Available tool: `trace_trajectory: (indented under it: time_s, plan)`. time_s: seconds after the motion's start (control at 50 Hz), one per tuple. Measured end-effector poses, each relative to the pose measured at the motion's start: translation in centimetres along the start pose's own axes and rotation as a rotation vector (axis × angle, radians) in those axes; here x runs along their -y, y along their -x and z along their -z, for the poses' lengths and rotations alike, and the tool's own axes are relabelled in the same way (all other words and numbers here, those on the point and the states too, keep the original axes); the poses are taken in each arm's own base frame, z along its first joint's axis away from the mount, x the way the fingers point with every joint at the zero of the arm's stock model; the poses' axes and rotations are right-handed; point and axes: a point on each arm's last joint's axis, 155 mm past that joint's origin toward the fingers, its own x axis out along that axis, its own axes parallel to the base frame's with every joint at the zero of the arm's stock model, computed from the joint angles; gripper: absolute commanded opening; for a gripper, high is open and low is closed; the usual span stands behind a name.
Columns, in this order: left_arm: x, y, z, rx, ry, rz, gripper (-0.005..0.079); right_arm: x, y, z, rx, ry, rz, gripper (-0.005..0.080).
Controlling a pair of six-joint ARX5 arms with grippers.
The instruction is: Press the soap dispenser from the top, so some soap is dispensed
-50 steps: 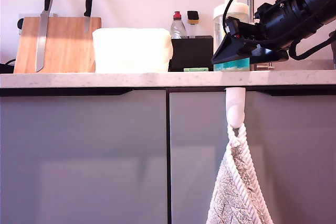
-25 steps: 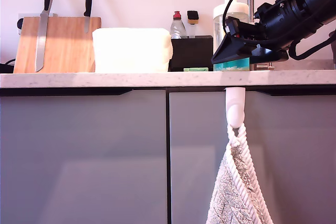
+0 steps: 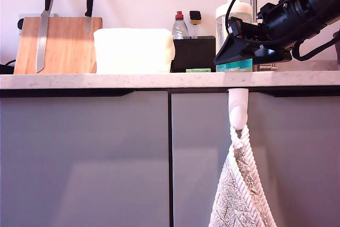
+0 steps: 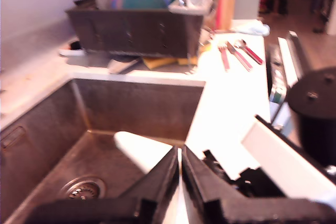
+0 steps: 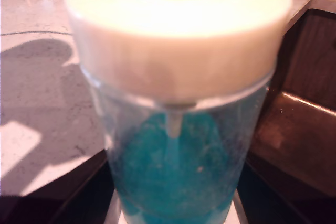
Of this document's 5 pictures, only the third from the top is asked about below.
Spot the black dish brush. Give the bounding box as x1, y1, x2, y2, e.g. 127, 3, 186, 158
189, 10, 202, 39

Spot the wooden magnetic knife block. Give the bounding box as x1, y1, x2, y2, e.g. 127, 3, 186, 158
13, 16, 104, 75

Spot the beige hanging towel, rope loop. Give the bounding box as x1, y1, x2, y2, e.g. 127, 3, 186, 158
208, 124, 277, 227

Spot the clear soap dispenser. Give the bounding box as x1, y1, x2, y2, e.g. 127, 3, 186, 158
215, 0, 257, 73

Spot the small black-handled knife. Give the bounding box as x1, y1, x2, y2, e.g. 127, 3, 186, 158
84, 0, 95, 36

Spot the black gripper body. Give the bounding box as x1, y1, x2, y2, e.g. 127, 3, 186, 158
227, 0, 306, 49

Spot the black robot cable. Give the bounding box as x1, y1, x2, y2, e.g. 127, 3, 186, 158
291, 33, 339, 62
225, 0, 266, 36

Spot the black-handled bread knife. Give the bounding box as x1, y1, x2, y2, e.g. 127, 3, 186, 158
36, 0, 55, 74

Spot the grey cabinet door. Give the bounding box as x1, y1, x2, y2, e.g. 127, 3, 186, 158
0, 90, 170, 227
171, 91, 340, 227

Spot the black flat appliance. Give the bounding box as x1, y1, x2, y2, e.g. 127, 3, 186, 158
0, 58, 17, 75

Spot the black sink caddy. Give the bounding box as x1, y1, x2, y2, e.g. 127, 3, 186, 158
169, 35, 216, 73

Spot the white wall hook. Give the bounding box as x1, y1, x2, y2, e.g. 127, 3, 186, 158
227, 88, 250, 130

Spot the steel kitchen tap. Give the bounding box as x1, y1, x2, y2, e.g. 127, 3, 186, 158
249, 0, 279, 73

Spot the white plastic container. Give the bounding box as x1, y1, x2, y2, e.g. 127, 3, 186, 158
93, 28, 176, 74

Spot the red-capped dish soap bottle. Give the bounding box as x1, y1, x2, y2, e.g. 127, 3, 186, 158
172, 11, 190, 40

